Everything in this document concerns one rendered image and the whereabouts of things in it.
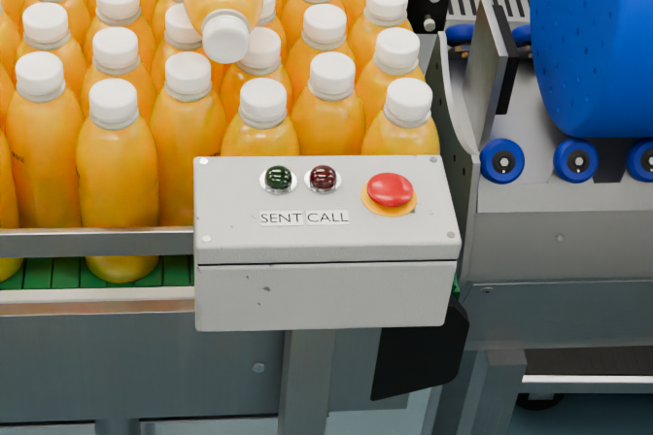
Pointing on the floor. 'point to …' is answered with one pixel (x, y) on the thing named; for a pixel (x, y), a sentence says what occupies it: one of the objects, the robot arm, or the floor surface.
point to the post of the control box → (306, 381)
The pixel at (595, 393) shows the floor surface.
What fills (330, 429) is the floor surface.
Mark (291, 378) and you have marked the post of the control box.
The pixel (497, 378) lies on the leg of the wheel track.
